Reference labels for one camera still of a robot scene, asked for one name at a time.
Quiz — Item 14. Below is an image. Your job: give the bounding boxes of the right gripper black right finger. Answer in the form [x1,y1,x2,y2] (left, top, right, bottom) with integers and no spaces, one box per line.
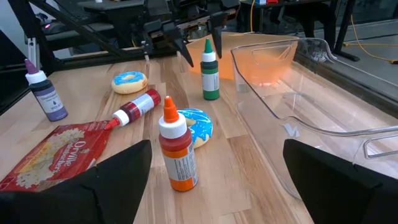
[282,138,398,224]

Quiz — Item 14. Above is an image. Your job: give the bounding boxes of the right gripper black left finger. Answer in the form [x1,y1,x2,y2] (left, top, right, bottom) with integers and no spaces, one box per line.
[0,139,153,224]

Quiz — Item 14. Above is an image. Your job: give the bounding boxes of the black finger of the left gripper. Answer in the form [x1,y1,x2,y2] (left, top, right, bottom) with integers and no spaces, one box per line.
[208,12,229,60]
[163,22,195,68]

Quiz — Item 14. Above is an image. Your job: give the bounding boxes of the green-capped colour bottle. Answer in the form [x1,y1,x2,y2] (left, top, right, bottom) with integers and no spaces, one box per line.
[200,37,221,101]

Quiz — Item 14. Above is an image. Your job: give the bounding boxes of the red popcorn packet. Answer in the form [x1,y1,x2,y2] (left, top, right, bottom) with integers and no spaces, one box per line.
[0,120,112,192]

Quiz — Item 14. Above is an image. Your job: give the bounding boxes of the plain blue-iced donut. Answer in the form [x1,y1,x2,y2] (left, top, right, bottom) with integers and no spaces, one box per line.
[111,71,149,95]

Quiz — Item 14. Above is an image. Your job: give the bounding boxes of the red-capped colour bottle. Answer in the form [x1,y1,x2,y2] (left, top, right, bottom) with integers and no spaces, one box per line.
[104,88,162,131]

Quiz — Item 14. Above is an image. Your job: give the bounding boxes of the blue-iced donut white stripes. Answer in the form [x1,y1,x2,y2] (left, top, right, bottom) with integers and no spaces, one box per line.
[177,108,214,149]

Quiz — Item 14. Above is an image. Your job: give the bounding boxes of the orange-capped colour bottle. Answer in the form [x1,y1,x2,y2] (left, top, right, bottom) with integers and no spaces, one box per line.
[158,95,199,192]

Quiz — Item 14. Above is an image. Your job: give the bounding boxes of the violet-capped colour bottle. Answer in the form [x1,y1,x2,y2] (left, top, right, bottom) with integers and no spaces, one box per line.
[24,58,68,123]

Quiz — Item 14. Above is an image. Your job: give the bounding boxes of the clear plastic bin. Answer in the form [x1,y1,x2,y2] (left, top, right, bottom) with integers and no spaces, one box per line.
[230,37,398,200]

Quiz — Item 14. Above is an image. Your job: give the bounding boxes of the black electronic device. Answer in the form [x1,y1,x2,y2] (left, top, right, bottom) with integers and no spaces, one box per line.
[34,12,68,35]

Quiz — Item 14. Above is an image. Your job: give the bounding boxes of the black stand leg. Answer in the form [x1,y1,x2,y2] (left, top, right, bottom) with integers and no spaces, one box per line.
[332,0,361,62]

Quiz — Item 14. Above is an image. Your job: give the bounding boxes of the yellow extension cable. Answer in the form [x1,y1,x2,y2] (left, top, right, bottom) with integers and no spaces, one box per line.
[341,14,398,65]

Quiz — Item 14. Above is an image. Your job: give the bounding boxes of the silver aluminium post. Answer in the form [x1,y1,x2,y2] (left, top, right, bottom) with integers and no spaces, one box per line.
[26,37,40,71]

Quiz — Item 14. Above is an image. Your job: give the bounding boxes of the black metal table frame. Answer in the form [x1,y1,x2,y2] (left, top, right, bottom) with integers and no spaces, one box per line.
[0,0,187,114]

